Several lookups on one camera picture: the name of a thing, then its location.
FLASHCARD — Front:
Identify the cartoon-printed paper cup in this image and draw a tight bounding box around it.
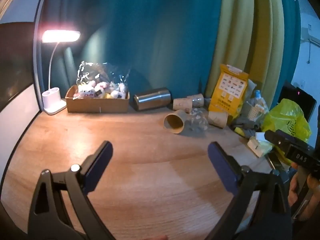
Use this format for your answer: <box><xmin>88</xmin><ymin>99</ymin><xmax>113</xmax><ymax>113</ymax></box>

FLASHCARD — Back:
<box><xmin>163</xmin><ymin>109</ymin><xmax>190</xmax><ymax>134</ymax></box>

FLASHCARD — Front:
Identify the paper cup by yellow bag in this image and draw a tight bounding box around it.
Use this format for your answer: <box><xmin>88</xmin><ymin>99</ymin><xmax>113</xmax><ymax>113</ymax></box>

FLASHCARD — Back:
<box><xmin>208</xmin><ymin>111</ymin><xmax>228</xmax><ymax>128</ymax></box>

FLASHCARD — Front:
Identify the paper cup behind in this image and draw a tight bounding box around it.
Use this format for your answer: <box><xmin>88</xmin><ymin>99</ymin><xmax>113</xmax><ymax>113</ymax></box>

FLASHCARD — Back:
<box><xmin>187</xmin><ymin>94</ymin><xmax>204</xmax><ymax>107</ymax></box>

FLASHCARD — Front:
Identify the paper cup lying left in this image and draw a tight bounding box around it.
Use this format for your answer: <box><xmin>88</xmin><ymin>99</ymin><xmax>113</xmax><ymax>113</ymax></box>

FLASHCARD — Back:
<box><xmin>172</xmin><ymin>98</ymin><xmax>193</xmax><ymax>113</ymax></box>

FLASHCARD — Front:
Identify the yellow-green plastic bag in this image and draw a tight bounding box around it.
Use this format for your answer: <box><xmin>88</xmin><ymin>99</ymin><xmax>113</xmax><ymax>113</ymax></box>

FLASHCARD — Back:
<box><xmin>260</xmin><ymin>98</ymin><xmax>313</xmax><ymax>165</ymax></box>

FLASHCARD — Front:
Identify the tissue pack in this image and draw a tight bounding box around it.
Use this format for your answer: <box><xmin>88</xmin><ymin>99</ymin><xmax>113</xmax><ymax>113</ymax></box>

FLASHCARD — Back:
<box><xmin>247</xmin><ymin>132</ymin><xmax>273</xmax><ymax>158</ymax></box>

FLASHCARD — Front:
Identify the grey cloth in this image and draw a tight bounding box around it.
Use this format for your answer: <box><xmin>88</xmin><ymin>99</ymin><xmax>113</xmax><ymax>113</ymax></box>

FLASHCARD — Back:
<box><xmin>230</xmin><ymin>116</ymin><xmax>261</xmax><ymax>139</ymax></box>

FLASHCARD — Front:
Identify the white plastic basket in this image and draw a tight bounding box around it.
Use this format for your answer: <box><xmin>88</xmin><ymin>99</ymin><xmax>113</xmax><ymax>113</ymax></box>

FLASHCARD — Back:
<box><xmin>245</xmin><ymin>103</ymin><xmax>268</xmax><ymax>121</ymax></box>

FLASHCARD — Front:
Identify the black monitor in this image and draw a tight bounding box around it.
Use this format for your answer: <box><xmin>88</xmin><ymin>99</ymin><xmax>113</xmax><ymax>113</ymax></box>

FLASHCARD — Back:
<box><xmin>278</xmin><ymin>83</ymin><xmax>316</xmax><ymax>121</ymax></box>

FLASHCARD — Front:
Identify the yellow sponge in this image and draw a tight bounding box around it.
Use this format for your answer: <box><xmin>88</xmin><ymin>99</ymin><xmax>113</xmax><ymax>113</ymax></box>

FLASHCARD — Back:
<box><xmin>234</xmin><ymin>127</ymin><xmax>246</xmax><ymax>137</ymax></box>

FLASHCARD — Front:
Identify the yellow paper bag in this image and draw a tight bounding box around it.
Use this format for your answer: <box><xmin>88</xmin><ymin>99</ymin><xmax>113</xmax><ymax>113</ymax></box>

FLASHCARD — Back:
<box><xmin>208</xmin><ymin>64</ymin><xmax>249</xmax><ymax>119</ymax></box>

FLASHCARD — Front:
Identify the clear plastic bottle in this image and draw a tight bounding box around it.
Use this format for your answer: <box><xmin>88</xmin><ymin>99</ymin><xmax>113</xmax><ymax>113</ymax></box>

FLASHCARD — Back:
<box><xmin>185</xmin><ymin>107</ymin><xmax>209</xmax><ymax>133</ymax></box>

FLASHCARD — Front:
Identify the yellow-green curtain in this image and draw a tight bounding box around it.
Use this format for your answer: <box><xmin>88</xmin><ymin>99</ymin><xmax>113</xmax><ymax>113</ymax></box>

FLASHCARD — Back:
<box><xmin>204</xmin><ymin>0</ymin><xmax>285</xmax><ymax>105</ymax></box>

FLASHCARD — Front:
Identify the white desk lamp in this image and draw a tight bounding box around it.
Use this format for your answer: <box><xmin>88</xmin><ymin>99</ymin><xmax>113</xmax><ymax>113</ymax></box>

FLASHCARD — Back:
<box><xmin>41</xmin><ymin>29</ymin><xmax>81</xmax><ymax>115</ymax></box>

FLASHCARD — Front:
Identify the brown cardboard box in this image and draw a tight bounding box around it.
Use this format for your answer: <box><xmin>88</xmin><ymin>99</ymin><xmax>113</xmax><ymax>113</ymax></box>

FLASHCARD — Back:
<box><xmin>65</xmin><ymin>85</ymin><xmax>130</xmax><ymax>113</ymax></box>

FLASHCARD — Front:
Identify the stainless steel tumbler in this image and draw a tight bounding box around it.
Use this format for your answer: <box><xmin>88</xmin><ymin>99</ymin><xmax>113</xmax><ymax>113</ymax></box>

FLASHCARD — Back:
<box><xmin>133</xmin><ymin>87</ymin><xmax>172</xmax><ymax>111</ymax></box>

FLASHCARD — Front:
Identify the teal curtain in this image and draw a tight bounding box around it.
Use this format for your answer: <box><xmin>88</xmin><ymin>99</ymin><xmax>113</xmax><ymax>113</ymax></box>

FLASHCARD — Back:
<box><xmin>34</xmin><ymin>0</ymin><xmax>301</xmax><ymax>106</ymax></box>

